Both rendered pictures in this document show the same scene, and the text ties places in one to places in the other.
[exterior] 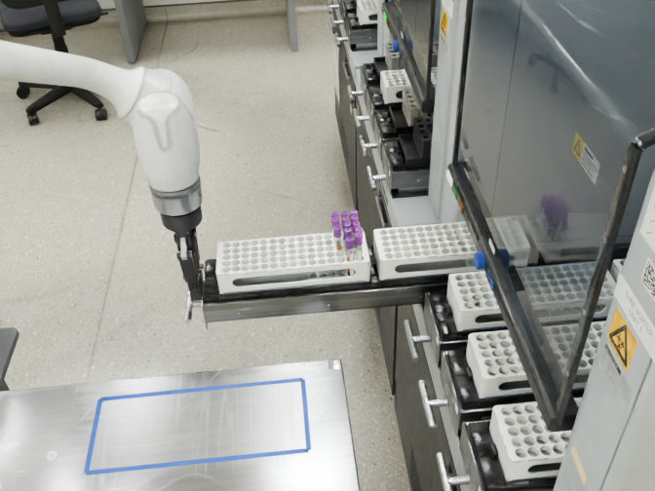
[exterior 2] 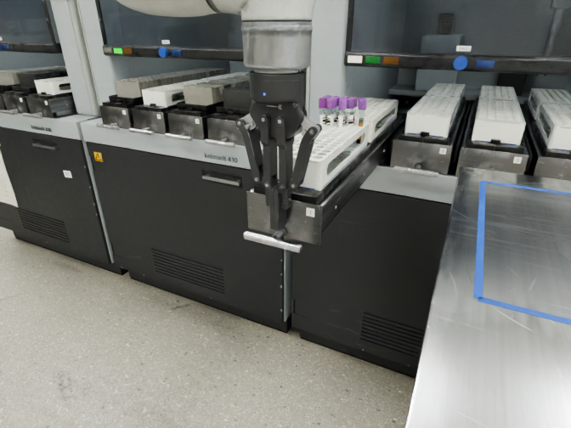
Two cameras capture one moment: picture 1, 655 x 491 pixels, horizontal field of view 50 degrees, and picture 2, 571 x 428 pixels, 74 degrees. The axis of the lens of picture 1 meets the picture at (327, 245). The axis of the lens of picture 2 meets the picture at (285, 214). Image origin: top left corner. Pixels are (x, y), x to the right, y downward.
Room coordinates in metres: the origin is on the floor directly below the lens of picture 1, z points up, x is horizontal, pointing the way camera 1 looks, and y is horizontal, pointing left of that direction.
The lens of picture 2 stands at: (0.76, 0.74, 1.05)
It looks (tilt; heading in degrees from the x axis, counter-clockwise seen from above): 26 degrees down; 299
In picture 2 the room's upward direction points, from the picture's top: straight up
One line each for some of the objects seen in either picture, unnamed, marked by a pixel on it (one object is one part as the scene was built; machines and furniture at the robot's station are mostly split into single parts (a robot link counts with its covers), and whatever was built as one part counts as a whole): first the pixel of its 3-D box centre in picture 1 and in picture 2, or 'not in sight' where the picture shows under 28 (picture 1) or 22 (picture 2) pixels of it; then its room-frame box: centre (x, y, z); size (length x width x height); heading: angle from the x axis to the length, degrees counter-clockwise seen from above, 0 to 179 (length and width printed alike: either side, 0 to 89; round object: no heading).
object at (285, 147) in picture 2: (188, 255); (285, 153); (1.03, 0.27, 0.89); 0.04 x 0.01 x 0.11; 93
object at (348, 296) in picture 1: (361, 278); (344, 158); (1.06, -0.07, 0.78); 0.73 x 0.14 x 0.09; 93
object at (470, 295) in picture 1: (531, 297); (433, 115); (0.93, -0.37, 0.83); 0.30 x 0.10 x 0.06; 93
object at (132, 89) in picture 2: (391, 58); (130, 90); (1.93, -0.21, 0.85); 0.12 x 0.02 x 0.06; 4
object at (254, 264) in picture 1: (292, 263); (324, 151); (1.05, 0.07, 0.83); 0.30 x 0.10 x 0.06; 94
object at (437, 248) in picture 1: (449, 249); (366, 119); (1.07, -0.25, 0.83); 0.30 x 0.10 x 0.06; 93
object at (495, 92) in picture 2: not in sight; (495, 102); (0.79, -0.70, 0.83); 0.30 x 0.10 x 0.06; 93
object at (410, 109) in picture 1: (409, 109); (200, 96); (1.63, -0.23, 0.85); 0.12 x 0.02 x 0.06; 4
